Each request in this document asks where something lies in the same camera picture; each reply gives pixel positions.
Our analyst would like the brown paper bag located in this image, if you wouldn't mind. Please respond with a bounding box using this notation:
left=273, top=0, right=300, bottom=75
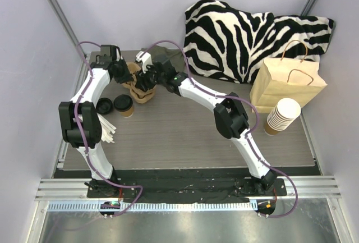
left=250, top=45, right=327, bottom=113

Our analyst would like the stack of paper cups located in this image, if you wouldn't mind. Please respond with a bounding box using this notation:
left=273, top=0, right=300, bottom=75
left=264, top=98, right=301, bottom=136

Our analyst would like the zebra print blanket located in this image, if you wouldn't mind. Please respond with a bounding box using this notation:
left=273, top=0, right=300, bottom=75
left=183, top=0, right=335, bottom=84

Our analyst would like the white wrapped straws bundle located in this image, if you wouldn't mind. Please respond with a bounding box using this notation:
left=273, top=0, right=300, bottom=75
left=98, top=114, right=116, bottom=143

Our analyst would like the brown paper coffee cup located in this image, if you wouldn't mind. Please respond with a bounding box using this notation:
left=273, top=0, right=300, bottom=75
left=120, top=104, right=134, bottom=118

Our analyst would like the purple cable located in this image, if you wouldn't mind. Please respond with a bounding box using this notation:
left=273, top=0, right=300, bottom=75
left=144, top=40, right=298, bottom=218
left=75, top=40, right=144, bottom=218

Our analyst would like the brown pulp cup carrier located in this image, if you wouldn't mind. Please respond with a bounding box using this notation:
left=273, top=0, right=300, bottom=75
left=122, top=62, right=156, bottom=104

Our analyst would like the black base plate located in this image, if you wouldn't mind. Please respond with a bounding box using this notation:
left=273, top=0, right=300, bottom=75
left=54, top=168, right=287, bottom=203

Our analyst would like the stack of black lids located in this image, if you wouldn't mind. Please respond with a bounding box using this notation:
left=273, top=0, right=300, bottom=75
left=96, top=98, right=114, bottom=115

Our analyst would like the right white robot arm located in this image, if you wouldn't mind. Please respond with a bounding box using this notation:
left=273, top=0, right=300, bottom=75
left=135, top=51, right=277, bottom=195

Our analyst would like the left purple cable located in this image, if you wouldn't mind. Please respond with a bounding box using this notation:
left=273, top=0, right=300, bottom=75
left=75, top=40, right=144, bottom=218

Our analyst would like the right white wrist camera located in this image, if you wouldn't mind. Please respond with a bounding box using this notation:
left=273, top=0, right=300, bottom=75
left=135, top=51, right=153, bottom=73

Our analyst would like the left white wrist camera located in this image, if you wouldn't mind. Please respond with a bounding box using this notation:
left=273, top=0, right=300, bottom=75
left=116, top=47, right=123, bottom=61

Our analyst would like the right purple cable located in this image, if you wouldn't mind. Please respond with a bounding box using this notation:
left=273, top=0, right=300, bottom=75
left=144, top=40, right=298, bottom=218

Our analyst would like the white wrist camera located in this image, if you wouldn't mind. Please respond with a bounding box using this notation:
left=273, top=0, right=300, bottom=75
left=116, top=47, right=123, bottom=61
left=135, top=51, right=153, bottom=73

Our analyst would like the aluminium rail frame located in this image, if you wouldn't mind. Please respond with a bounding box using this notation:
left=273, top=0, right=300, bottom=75
left=27, top=52, right=340, bottom=242

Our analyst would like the olive green cloth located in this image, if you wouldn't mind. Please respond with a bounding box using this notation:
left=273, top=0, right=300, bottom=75
left=141, top=45, right=185, bottom=72

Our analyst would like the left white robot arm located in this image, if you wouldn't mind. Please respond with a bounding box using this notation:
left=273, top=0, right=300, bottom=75
left=58, top=45, right=132, bottom=198

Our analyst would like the black plastic cup lid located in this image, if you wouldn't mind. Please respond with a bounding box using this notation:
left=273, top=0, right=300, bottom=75
left=113, top=94, right=133, bottom=112

